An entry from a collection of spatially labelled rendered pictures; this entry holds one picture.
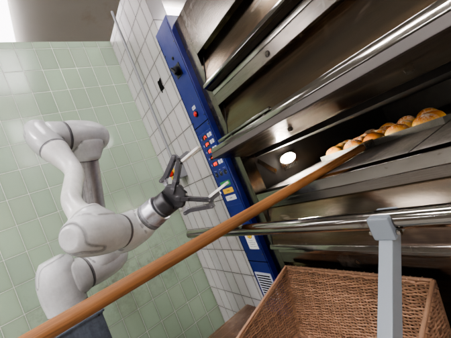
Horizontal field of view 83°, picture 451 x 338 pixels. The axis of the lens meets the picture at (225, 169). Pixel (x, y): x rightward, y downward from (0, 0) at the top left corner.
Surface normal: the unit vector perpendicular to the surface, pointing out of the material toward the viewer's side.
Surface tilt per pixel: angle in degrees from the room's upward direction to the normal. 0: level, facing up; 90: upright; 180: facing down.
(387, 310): 44
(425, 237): 70
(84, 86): 90
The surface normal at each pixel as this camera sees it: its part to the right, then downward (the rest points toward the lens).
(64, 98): 0.53, -0.24
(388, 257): -0.80, -0.46
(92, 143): 0.87, 0.13
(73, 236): -0.20, -0.03
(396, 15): -0.84, -0.04
